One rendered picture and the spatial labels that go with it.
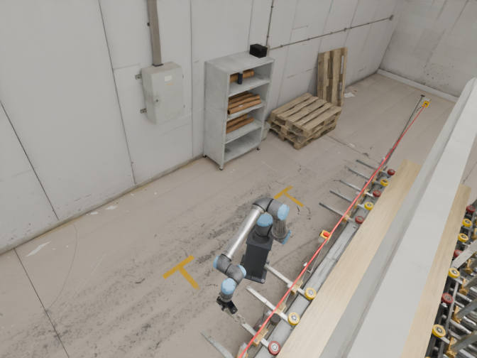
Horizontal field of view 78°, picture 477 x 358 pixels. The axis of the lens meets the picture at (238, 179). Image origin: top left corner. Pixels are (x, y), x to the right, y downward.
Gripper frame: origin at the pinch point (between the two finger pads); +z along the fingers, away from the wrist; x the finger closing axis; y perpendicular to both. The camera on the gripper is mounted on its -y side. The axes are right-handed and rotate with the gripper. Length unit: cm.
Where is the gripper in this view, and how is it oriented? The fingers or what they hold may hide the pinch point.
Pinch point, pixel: (226, 310)
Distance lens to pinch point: 235.1
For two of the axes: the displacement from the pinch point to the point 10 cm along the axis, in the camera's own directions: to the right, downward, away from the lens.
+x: -6.4, 4.7, -6.0
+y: -7.6, -5.1, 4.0
